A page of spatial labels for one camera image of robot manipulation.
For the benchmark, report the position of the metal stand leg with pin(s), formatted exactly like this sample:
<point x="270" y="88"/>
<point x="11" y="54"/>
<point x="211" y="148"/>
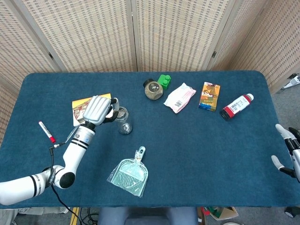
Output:
<point x="291" y="82"/>

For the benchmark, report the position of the cardboard box with items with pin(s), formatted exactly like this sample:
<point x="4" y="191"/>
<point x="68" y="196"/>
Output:
<point x="219" y="213"/>

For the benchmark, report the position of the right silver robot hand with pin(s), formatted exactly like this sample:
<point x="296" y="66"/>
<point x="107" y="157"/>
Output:
<point x="291" y="150"/>

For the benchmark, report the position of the teal dustpan in plastic bag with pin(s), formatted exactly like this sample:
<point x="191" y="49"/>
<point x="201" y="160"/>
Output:
<point x="129" y="174"/>

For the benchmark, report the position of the white pink tissue pack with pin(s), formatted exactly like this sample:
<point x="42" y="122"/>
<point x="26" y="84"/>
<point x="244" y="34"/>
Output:
<point x="179" y="98"/>

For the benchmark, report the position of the clear glass jar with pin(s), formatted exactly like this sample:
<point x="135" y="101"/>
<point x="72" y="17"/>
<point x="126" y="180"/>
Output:
<point x="124" y="123"/>

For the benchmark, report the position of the round olive grey device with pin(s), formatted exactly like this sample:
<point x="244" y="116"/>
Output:
<point x="153" y="91"/>

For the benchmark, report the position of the orange blue carton box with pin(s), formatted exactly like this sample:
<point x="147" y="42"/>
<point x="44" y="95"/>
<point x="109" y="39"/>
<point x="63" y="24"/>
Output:
<point x="209" y="96"/>

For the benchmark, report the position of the red white marker pen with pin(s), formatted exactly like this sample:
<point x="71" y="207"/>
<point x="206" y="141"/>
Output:
<point x="47" y="131"/>

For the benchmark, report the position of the red patterned wrapped box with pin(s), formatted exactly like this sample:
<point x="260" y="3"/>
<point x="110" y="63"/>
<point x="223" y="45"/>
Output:
<point x="78" y="113"/>

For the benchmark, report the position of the woven folding screen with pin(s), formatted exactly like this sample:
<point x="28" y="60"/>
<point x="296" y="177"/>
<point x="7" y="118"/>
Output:
<point x="93" y="35"/>

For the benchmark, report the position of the black caster wheel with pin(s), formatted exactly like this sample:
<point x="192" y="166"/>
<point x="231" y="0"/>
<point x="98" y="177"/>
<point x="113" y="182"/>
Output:
<point x="291" y="211"/>

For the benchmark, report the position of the blue table cloth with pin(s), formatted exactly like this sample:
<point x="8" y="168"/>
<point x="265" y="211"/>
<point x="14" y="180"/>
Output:
<point x="187" y="145"/>

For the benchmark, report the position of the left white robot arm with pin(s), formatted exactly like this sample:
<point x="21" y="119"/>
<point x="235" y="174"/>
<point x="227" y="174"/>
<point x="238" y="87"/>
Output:
<point x="58" y="164"/>

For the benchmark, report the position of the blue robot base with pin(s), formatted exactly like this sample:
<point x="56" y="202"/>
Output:
<point x="147" y="215"/>

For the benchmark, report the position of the green toy building block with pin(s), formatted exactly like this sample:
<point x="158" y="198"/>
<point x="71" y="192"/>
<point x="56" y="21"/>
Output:
<point x="164" y="80"/>

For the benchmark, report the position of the red white bottle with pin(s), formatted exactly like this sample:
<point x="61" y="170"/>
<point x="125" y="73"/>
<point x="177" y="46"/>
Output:
<point x="235" y="106"/>

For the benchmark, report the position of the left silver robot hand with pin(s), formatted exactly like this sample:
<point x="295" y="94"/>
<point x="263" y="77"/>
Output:
<point x="96" y="110"/>

